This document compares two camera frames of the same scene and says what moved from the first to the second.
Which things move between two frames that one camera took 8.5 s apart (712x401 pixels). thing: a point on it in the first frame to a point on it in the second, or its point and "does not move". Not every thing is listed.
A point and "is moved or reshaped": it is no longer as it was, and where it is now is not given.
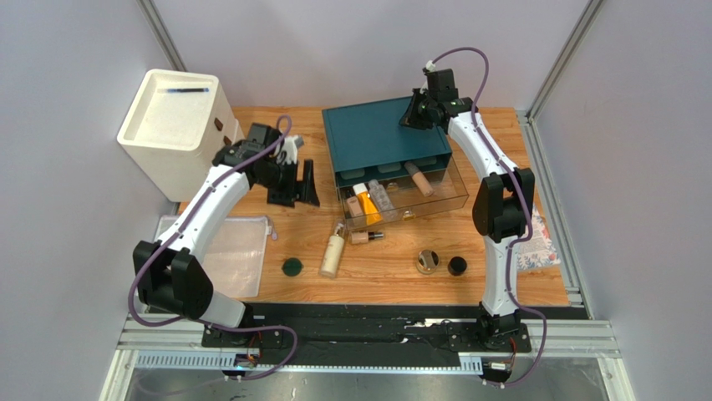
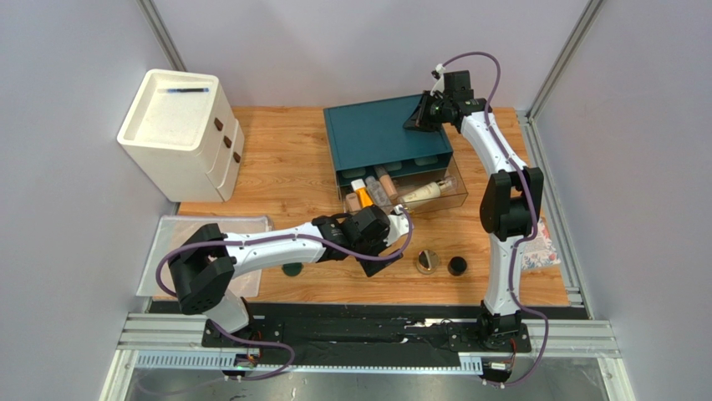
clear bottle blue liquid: [383, 201] does not move
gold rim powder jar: [428, 261] does not move
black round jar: [457, 266] does not move
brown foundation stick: [419, 180] to [382, 173]
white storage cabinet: [179, 122] does not move
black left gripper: [298, 191] to [372, 266]
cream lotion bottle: [332, 258] is moved or reshaped
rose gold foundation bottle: [354, 206] does not move
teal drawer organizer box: [366, 143] does not move
